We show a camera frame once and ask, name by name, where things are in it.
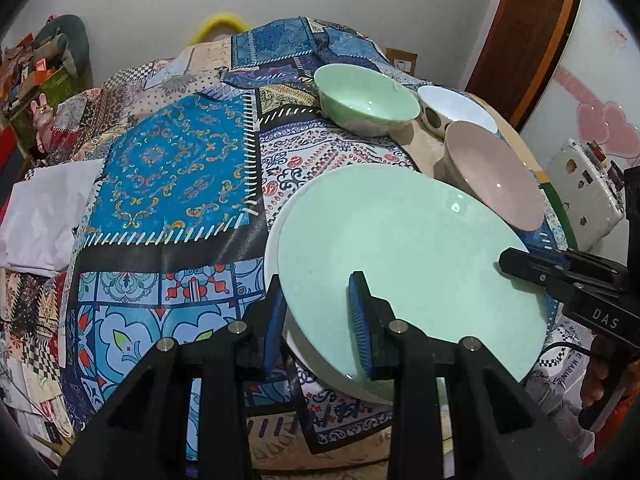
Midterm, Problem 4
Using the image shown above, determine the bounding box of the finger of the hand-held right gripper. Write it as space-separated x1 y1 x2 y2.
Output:
527 244 628 281
498 247 591 297

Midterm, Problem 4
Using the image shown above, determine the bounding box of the cardboard box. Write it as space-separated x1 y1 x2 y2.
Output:
385 47 418 77

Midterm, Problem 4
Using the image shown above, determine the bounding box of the pink rabbit toy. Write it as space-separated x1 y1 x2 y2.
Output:
30 92 53 132

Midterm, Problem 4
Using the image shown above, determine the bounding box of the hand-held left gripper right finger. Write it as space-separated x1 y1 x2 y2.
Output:
347 270 596 480

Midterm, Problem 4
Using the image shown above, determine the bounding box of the dark wooden door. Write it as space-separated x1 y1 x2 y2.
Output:
465 0 571 128

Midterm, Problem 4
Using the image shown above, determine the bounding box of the patchwork printed blanket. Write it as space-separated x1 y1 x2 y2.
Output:
0 15 596 471

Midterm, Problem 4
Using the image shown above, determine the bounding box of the pink bowl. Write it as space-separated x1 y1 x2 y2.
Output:
444 121 545 232

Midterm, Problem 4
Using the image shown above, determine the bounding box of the pile of assorted packages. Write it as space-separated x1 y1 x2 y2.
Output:
0 35 56 111

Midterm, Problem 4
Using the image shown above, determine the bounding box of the green storage box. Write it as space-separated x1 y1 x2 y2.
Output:
10 67 76 126

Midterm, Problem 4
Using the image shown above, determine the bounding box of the red box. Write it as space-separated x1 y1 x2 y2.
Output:
0 127 23 160

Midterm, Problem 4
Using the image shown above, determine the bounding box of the pink heart sticker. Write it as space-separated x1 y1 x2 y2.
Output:
555 65 640 161

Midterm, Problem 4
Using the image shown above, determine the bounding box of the green bowl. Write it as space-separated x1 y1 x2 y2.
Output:
313 63 421 137

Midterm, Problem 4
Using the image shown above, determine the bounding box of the green plate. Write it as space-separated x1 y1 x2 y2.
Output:
277 163 549 385

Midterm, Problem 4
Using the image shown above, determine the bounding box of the white plate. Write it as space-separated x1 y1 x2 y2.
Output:
264 200 441 406

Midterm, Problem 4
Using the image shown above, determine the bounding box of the yellow foam noodle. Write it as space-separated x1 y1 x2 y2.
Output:
187 12 251 46

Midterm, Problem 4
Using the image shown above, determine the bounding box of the grey printed garment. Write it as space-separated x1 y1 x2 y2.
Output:
520 317 601 461

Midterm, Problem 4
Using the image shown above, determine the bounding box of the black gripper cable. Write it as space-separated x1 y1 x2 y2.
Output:
542 341 601 362

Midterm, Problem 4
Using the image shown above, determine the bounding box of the white bowl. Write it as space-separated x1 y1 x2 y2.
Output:
416 85 499 143

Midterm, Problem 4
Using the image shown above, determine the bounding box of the white folded cloth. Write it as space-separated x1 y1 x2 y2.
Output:
0 158 106 277

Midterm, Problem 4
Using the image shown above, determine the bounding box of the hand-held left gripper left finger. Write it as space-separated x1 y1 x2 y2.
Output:
59 274 291 480

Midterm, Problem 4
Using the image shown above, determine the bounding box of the person's right hand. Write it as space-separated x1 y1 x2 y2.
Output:
580 347 626 428

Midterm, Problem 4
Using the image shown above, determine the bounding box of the white suitcase with stickers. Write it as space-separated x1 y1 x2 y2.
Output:
545 137 628 253

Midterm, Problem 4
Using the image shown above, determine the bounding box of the grey plush toy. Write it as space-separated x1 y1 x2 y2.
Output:
32 14 91 76

